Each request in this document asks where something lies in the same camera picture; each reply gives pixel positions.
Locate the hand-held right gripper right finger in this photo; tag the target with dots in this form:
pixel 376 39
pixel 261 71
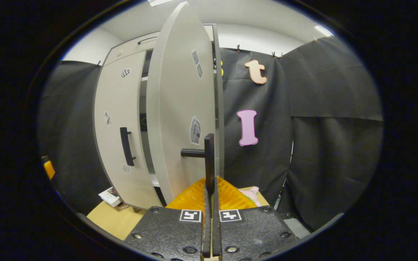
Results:
pixel 256 228

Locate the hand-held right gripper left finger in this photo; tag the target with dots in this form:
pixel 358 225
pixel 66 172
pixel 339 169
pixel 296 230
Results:
pixel 169 232

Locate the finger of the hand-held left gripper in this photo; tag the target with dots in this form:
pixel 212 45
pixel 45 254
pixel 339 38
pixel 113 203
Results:
pixel 49 169

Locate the grey cabinet door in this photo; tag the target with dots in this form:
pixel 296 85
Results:
pixel 176 108
pixel 116 101

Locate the grey double-door shoe cabinet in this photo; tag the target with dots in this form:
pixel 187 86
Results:
pixel 219 119

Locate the green and pink plush toy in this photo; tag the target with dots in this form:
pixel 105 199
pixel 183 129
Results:
pixel 251 194

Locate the white paper booklet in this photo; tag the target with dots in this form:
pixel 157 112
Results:
pixel 110 196

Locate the long ceiling light panel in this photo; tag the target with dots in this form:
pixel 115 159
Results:
pixel 158 2

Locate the small ceiling light panel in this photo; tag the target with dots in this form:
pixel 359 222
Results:
pixel 323 30

